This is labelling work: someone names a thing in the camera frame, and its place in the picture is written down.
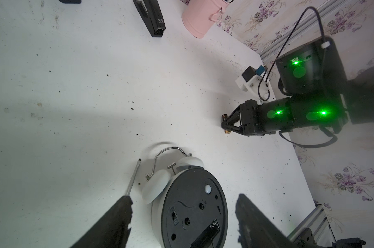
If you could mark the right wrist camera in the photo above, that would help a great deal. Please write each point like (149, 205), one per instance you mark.
(252, 81)

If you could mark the orange handled screwdriver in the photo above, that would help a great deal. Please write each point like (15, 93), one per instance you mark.
(130, 185)

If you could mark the blue black stapler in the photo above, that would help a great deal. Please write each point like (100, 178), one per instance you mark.
(70, 1)

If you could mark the pink pen cup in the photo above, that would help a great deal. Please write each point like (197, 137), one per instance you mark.
(200, 15)

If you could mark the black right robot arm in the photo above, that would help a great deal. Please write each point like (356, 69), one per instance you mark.
(318, 93)

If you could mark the white twin-bell alarm clock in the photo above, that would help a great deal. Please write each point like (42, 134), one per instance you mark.
(188, 204)

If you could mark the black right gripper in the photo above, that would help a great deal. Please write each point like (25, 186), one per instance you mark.
(247, 119)

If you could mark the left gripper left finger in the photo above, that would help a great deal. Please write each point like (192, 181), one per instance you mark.
(112, 229)

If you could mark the aluminium front rail frame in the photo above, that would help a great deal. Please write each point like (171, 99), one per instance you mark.
(317, 221)

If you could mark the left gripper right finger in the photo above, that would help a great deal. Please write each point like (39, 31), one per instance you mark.
(256, 230)

